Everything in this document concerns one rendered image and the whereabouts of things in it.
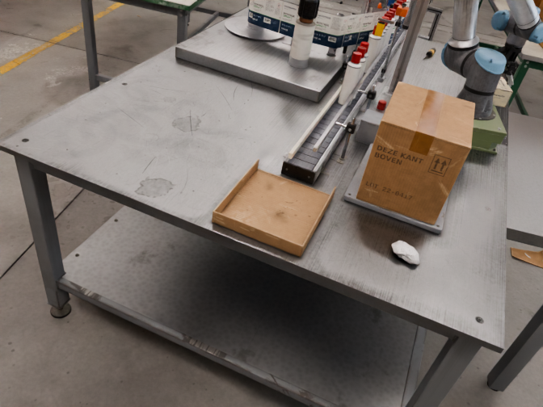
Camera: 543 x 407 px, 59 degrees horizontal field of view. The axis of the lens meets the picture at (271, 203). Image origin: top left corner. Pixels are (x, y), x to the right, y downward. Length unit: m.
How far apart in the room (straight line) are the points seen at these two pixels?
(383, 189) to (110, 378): 1.22
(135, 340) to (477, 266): 1.32
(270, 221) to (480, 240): 0.63
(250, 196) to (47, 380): 1.07
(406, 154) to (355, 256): 0.31
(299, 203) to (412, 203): 0.33
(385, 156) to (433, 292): 0.39
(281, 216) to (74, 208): 1.53
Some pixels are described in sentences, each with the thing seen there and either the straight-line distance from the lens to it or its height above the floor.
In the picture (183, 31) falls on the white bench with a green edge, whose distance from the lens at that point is 3.10.
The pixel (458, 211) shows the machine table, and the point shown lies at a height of 0.83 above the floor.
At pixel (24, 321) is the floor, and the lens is 2.20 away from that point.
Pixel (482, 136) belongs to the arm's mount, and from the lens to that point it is 1.98.
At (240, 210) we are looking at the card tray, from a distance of 1.34.
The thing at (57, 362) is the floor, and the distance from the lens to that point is 2.06.
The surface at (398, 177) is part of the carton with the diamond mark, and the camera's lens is 1.39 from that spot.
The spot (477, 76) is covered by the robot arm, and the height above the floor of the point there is 1.06.
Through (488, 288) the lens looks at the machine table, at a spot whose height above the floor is 0.83.
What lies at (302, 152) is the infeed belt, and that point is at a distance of 1.55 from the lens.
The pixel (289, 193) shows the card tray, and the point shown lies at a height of 0.83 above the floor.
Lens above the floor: 1.70
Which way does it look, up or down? 39 degrees down
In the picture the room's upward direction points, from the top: 11 degrees clockwise
